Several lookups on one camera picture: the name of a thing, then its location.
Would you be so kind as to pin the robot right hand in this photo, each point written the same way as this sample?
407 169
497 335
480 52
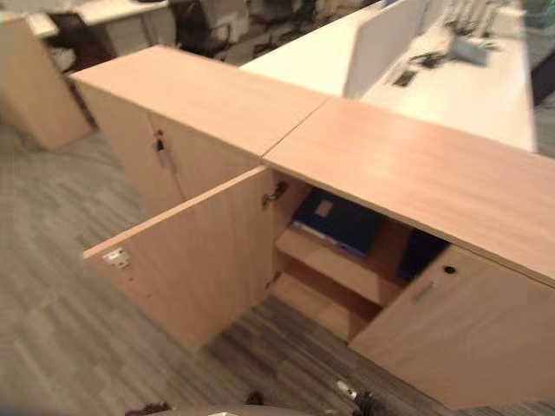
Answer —
362 401

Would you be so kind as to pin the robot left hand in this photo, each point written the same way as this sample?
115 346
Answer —
149 409

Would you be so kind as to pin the light wooden cabinet door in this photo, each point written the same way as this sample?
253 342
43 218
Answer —
195 264

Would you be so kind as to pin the upright dark blue folder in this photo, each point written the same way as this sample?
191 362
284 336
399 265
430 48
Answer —
420 255

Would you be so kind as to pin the flat blue folder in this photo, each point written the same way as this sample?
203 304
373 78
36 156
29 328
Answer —
342 225

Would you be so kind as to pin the wooden office cabinet with shelf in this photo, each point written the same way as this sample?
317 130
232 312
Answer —
416 160

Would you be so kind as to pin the closed light wooden cabinet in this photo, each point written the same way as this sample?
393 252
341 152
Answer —
195 95

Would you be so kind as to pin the long white office desk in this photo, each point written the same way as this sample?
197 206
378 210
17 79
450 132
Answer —
468 99

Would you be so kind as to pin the tall wooden side cabinet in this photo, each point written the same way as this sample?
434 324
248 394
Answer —
30 86

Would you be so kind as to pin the black office chair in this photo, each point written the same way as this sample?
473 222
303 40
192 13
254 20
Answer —
78 34
204 26

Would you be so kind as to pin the white lock plate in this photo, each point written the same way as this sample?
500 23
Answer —
117 258

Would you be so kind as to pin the round black lock hole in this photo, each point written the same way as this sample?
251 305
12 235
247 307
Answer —
449 270

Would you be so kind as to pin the metal door hinge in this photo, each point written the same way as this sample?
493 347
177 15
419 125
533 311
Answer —
275 194

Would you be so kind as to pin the white desk divider panel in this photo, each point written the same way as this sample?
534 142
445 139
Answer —
381 47

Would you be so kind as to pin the grey box on desk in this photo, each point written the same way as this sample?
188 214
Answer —
470 50

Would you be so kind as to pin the white desk with drawers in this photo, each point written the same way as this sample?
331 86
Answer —
130 26

